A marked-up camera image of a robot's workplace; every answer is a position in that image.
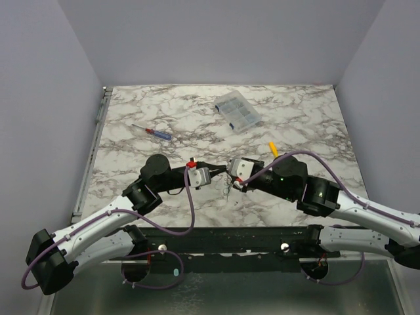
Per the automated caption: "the blue red screwdriver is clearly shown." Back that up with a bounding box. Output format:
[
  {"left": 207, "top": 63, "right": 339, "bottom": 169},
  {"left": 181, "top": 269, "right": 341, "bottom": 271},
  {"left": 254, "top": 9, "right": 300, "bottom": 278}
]
[{"left": 131, "top": 124, "right": 172, "bottom": 141}]

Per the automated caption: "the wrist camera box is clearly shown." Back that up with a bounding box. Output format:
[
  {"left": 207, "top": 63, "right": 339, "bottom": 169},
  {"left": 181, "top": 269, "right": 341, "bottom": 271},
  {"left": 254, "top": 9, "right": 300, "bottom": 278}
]
[
  {"left": 186, "top": 157, "right": 211, "bottom": 190},
  {"left": 226, "top": 157, "right": 255, "bottom": 191}
]

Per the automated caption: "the purple cable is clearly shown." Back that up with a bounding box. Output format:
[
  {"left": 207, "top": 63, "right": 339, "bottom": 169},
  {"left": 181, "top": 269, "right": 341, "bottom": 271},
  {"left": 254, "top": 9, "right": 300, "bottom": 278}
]
[
  {"left": 21, "top": 163, "right": 198, "bottom": 291},
  {"left": 241, "top": 150, "right": 417, "bottom": 227}
]

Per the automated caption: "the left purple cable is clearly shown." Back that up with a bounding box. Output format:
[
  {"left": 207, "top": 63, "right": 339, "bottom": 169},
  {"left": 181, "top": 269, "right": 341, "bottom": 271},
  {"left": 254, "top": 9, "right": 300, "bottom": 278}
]
[{"left": 21, "top": 163, "right": 198, "bottom": 291}]

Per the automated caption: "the aluminium frame rail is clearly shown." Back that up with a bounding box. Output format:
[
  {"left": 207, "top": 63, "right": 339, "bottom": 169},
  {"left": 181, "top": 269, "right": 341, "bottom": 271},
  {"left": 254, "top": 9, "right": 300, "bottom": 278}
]
[{"left": 70, "top": 87, "right": 113, "bottom": 225}]

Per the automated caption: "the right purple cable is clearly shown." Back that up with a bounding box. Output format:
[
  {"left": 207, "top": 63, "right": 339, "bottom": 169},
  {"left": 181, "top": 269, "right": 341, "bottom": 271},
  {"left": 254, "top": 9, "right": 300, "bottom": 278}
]
[{"left": 241, "top": 150, "right": 417, "bottom": 227}]

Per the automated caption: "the clear plastic screw box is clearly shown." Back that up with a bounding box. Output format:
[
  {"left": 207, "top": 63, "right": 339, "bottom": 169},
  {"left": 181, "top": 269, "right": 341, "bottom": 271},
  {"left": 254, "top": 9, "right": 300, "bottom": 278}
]
[{"left": 214, "top": 90, "right": 262, "bottom": 134}]

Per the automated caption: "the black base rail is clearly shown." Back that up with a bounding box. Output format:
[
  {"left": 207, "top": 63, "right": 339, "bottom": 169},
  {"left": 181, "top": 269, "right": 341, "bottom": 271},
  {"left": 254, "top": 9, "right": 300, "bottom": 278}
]
[{"left": 121, "top": 225, "right": 340, "bottom": 279}]

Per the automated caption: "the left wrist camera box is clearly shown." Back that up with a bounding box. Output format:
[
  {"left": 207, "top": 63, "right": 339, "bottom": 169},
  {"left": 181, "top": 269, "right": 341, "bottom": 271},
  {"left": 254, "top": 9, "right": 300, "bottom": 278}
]
[{"left": 186, "top": 157, "right": 211, "bottom": 190}]

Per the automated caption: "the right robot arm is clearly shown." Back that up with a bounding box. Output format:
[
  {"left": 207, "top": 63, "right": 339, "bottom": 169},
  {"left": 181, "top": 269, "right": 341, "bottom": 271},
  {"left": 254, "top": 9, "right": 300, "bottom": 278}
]
[{"left": 227, "top": 154, "right": 419, "bottom": 269}]

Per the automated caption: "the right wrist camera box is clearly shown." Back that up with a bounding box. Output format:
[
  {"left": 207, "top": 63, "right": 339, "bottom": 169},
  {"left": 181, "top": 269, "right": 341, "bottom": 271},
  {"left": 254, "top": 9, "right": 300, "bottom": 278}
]
[{"left": 226, "top": 157, "right": 255, "bottom": 191}]

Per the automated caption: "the yellow screwdriver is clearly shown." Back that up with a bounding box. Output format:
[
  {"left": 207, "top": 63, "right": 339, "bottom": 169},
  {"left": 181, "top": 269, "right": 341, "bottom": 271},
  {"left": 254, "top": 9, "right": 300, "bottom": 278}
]
[{"left": 268, "top": 142, "right": 279, "bottom": 158}]

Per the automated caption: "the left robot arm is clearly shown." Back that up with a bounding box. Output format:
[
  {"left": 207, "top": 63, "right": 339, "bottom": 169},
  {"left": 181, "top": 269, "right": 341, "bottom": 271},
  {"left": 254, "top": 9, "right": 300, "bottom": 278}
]
[{"left": 21, "top": 154, "right": 226, "bottom": 295}]

